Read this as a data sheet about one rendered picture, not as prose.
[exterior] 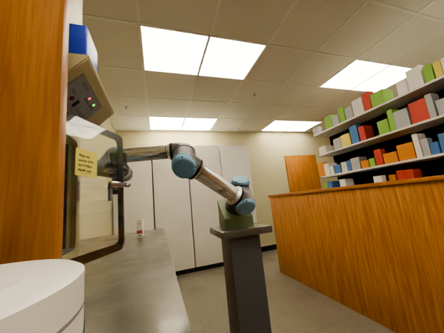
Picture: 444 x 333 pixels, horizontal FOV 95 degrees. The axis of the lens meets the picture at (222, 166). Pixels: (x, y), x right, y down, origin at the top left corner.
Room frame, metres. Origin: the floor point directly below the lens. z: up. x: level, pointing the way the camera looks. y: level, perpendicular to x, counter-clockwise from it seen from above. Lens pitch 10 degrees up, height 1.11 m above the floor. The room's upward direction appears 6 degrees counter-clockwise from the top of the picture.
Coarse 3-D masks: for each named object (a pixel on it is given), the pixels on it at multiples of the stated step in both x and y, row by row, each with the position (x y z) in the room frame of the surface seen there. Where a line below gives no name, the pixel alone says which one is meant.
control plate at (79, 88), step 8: (80, 80) 0.48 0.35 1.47; (72, 88) 0.49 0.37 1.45; (80, 88) 0.51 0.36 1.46; (88, 88) 0.53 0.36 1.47; (80, 96) 0.53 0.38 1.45; (88, 96) 0.56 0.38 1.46; (80, 104) 0.56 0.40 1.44; (88, 104) 0.59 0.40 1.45; (96, 104) 0.62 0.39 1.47; (72, 112) 0.56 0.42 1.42; (80, 112) 0.59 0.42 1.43; (88, 112) 0.62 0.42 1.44
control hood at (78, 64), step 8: (72, 56) 0.44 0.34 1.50; (80, 56) 0.44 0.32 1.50; (88, 56) 0.45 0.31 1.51; (72, 64) 0.44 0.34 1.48; (80, 64) 0.45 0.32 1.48; (88, 64) 0.46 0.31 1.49; (72, 72) 0.45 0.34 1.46; (80, 72) 0.46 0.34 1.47; (88, 72) 0.48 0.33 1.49; (72, 80) 0.47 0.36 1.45; (88, 80) 0.51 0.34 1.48; (96, 80) 0.53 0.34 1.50; (96, 88) 0.56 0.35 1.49; (96, 96) 0.59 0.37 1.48; (104, 96) 0.62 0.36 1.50; (104, 104) 0.66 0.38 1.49; (96, 112) 0.66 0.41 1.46; (104, 112) 0.69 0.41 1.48; (112, 112) 0.74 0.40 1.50; (88, 120) 0.65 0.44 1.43; (96, 120) 0.69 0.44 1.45; (104, 120) 0.74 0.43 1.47
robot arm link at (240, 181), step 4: (236, 176) 1.29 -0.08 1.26; (240, 176) 1.29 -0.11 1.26; (232, 180) 1.25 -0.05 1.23; (236, 180) 1.24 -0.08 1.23; (240, 180) 1.24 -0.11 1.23; (244, 180) 1.25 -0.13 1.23; (248, 180) 1.25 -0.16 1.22; (236, 184) 1.23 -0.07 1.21; (240, 184) 1.22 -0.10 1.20; (244, 184) 1.22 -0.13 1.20; (248, 184) 1.26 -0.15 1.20; (248, 188) 1.23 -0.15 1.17
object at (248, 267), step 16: (224, 240) 1.40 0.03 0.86; (240, 240) 1.30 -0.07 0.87; (256, 240) 1.34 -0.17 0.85; (224, 256) 1.43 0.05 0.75; (240, 256) 1.30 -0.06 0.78; (256, 256) 1.33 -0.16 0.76; (240, 272) 1.30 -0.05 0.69; (256, 272) 1.33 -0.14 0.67; (240, 288) 1.29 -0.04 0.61; (256, 288) 1.32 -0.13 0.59; (240, 304) 1.29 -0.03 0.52; (256, 304) 1.32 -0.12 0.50; (240, 320) 1.29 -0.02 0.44; (256, 320) 1.32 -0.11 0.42
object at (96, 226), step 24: (72, 120) 0.51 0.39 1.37; (72, 144) 0.52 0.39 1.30; (96, 144) 0.60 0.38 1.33; (120, 144) 0.71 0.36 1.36; (72, 168) 0.52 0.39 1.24; (120, 168) 0.71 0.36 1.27; (72, 192) 0.52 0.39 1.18; (96, 192) 0.60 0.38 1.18; (120, 192) 0.71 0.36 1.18; (72, 216) 0.52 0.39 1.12; (96, 216) 0.60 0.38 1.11; (120, 216) 0.71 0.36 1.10; (72, 240) 0.52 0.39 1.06; (96, 240) 0.60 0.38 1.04; (120, 240) 0.70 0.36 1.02
